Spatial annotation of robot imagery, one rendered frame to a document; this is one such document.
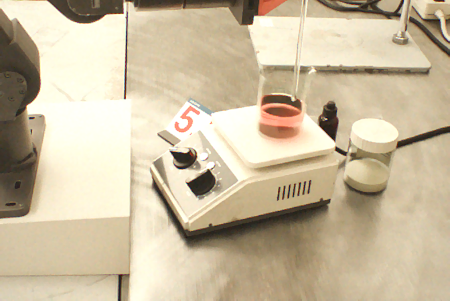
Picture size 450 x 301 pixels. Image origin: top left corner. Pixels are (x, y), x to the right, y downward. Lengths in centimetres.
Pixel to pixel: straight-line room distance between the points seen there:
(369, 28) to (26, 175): 80
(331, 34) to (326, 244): 58
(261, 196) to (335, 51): 50
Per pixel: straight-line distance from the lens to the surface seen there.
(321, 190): 94
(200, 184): 89
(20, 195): 82
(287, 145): 90
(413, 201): 101
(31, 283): 84
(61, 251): 82
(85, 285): 83
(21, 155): 86
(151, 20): 142
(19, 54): 79
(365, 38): 140
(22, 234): 81
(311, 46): 134
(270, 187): 89
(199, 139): 95
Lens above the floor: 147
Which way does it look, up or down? 32 degrees down
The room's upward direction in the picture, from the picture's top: 4 degrees clockwise
